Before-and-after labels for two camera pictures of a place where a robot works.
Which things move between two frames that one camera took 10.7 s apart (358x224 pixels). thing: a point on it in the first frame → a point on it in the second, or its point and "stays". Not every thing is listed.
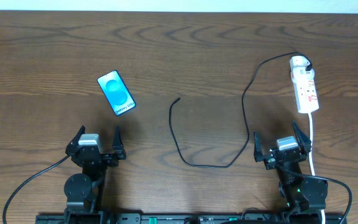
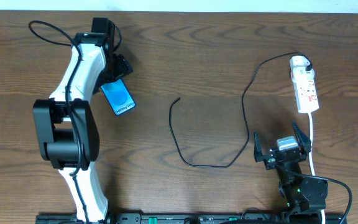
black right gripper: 284,156 stays
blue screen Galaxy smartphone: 116,93 stays
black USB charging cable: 245,113 stays
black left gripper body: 95,154 → 120,66
